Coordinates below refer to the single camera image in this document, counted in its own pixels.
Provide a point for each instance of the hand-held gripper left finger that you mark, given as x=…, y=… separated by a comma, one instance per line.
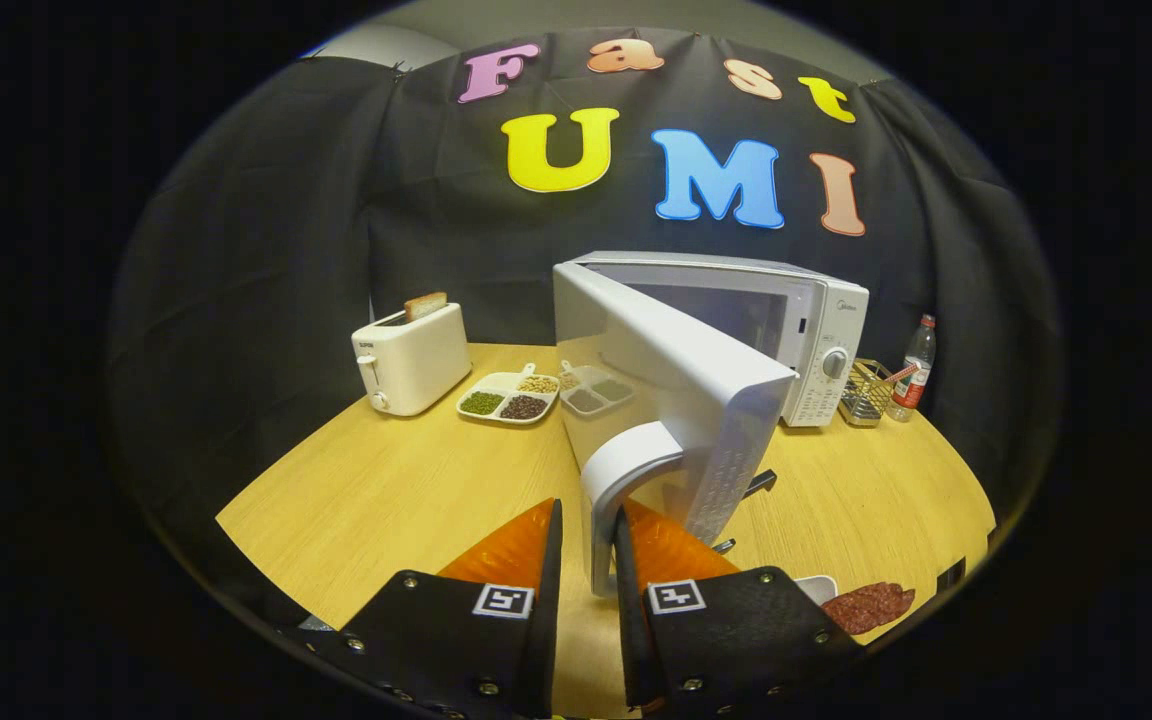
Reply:
x=550, y=600

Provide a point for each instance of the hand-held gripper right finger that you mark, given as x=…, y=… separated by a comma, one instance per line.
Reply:
x=628, y=610

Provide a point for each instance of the brown meat slice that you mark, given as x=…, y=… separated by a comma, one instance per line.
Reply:
x=866, y=606

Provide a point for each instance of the white toaster oven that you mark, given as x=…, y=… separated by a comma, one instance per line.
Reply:
x=676, y=370

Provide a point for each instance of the white bread toaster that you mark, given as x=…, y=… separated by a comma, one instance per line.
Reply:
x=416, y=362

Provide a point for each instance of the small white plate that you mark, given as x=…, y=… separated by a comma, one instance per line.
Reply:
x=818, y=588

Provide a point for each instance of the white divided tray of beans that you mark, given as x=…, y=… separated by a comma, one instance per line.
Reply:
x=506, y=403

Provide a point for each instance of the toasted bread slice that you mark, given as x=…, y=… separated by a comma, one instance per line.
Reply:
x=425, y=305

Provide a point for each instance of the pink straw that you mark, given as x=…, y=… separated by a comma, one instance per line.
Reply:
x=902, y=374

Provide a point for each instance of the clear bottle with red label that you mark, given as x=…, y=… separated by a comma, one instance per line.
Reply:
x=914, y=370

